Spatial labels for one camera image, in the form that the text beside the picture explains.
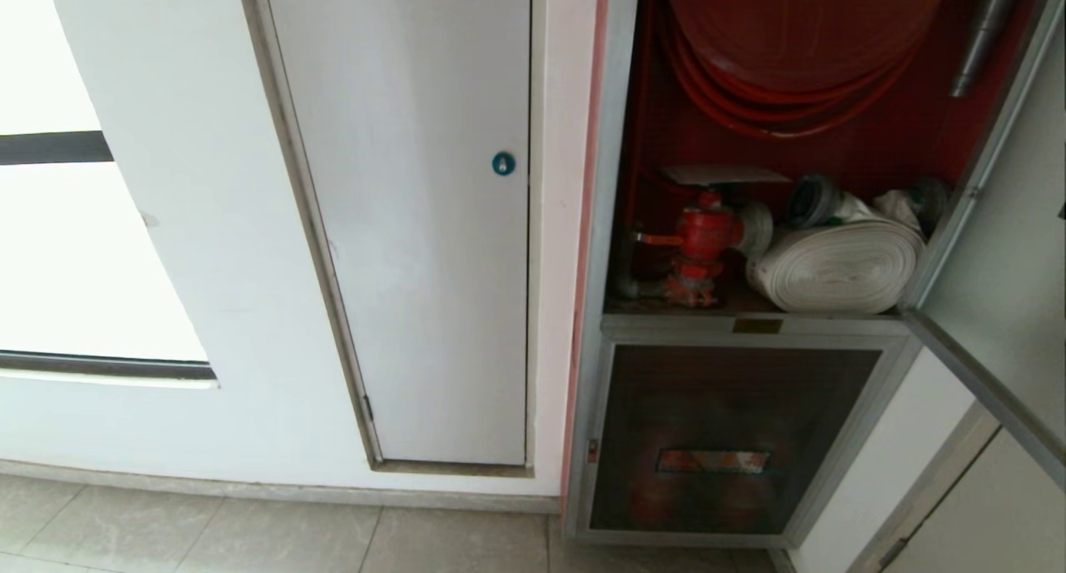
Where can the round blue door lock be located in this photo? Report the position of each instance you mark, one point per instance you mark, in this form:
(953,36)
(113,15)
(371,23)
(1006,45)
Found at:
(503,163)

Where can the white access panel door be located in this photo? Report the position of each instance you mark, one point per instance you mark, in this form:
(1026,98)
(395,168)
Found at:
(408,223)

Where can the fire hydrant cabinet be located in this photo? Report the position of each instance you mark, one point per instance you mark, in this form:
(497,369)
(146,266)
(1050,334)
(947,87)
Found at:
(616,140)

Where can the red fire hydrant valve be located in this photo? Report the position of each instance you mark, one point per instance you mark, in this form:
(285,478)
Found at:
(704,240)

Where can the glass lower cabinet door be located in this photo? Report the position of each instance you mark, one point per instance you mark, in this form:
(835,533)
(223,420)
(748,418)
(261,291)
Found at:
(733,440)

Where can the open metal cabinet door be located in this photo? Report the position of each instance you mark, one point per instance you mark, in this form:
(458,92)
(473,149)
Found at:
(1008,248)

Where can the small brass plate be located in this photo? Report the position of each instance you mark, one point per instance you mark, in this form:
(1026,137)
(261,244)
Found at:
(757,326)

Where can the window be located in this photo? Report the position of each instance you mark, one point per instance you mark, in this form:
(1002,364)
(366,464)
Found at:
(67,223)

